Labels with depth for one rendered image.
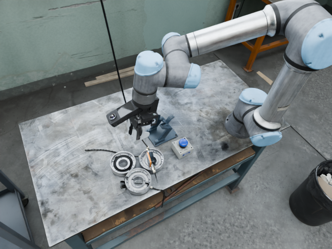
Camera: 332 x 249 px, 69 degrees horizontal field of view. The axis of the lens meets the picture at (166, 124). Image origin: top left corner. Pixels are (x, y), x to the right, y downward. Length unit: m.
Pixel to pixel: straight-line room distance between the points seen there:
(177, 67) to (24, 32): 1.80
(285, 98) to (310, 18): 0.25
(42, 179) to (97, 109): 0.41
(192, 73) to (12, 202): 1.43
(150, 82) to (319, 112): 2.39
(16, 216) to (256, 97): 1.49
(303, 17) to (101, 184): 0.89
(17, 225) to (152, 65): 1.34
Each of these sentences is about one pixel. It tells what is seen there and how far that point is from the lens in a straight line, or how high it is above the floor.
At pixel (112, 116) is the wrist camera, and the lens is 0.79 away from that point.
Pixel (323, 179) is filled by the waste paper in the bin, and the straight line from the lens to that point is 1.94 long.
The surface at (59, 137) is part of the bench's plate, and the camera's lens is 1.21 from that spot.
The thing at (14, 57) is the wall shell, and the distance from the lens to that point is 2.46.
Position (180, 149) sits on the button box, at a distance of 1.06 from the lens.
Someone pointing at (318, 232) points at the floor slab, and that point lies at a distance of 2.16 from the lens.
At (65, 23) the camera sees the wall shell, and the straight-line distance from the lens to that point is 2.37.
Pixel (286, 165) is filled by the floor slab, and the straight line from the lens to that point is 2.30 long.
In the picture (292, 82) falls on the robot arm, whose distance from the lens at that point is 0.86.
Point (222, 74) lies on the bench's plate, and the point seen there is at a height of 0.80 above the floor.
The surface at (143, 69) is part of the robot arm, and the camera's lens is 0.67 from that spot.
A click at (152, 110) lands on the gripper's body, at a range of 0.82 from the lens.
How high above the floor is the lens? 1.73
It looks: 52 degrees down
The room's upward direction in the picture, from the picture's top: 7 degrees clockwise
